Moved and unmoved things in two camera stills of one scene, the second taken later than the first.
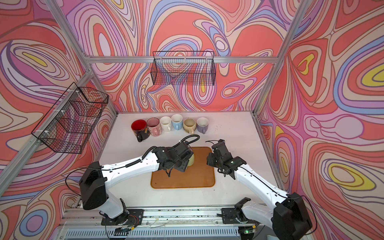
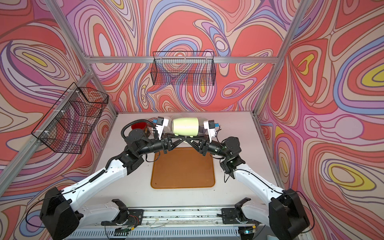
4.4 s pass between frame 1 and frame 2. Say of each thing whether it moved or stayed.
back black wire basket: stayed
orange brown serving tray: stayed
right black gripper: moved
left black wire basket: stayed
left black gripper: moved
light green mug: moved
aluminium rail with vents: stayed
